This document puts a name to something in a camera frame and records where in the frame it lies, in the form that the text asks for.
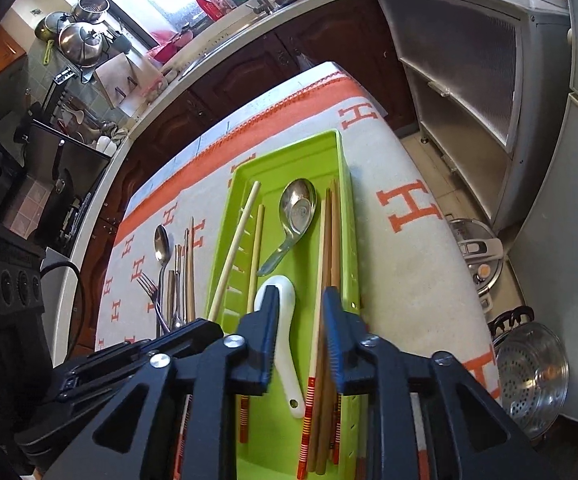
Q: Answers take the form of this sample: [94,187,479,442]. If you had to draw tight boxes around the white ceramic soup spoon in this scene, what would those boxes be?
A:
[253,275,305,419]

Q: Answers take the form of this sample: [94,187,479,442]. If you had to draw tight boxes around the small steel spoon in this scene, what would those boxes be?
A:
[173,244,183,330]

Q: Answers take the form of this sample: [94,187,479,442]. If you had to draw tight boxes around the green plastic utensil tray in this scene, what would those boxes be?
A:
[209,130,359,479]

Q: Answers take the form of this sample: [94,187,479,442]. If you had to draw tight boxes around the cream chopstick red striped end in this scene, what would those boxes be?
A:
[209,181,261,322]

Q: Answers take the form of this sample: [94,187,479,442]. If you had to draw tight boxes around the steel fork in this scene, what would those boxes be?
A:
[137,272,170,337]

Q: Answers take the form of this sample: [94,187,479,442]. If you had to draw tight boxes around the large steel spoon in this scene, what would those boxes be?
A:
[153,224,171,336]

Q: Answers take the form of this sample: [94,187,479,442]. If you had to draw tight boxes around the cream red-striped chopstick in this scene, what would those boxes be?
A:
[238,204,265,443]
[297,200,327,480]

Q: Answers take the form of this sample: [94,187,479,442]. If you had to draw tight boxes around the wooden lower cabinets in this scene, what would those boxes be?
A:
[69,0,416,356]

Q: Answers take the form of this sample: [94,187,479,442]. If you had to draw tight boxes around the black range hood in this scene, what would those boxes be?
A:
[0,115,111,255]

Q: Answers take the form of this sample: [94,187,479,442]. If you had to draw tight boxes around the grey frosted door cabinet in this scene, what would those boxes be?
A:
[378,0,571,232]

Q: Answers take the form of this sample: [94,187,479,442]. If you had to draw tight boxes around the metal chopstick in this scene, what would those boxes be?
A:
[181,228,188,324]

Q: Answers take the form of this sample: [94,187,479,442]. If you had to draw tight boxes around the red spray bottle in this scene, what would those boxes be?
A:
[196,0,224,22]

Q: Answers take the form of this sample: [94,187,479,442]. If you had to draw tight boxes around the bamboo chopstick red black band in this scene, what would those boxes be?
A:
[186,218,195,322]

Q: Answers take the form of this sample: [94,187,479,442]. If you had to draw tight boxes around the black cable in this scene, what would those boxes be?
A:
[38,260,89,361]

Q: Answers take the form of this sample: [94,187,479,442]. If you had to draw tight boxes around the white refrigerator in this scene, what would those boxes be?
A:
[506,0,578,434]

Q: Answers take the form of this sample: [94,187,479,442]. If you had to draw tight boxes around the orange white H-pattern blanket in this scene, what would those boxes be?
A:
[94,60,503,480]

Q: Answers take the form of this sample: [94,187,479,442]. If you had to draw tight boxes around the electric pressure cooker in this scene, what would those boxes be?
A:
[448,218,505,313]

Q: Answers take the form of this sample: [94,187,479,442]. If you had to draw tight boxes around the round steel serving spoon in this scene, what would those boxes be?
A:
[257,178,317,276]

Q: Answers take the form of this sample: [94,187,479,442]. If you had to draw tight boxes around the plain brown bamboo chopstick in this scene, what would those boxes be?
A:
[315,180,340,474]

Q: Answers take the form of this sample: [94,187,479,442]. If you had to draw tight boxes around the dark brown wooden chopstick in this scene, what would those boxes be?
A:
[307,188,332,474]

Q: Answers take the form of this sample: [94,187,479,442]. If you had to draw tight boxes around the steel steamer pot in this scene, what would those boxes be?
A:
[494,322,570,441]

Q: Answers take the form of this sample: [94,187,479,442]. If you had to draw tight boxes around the wooden cutting board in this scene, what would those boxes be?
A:
[94,53,160,116]

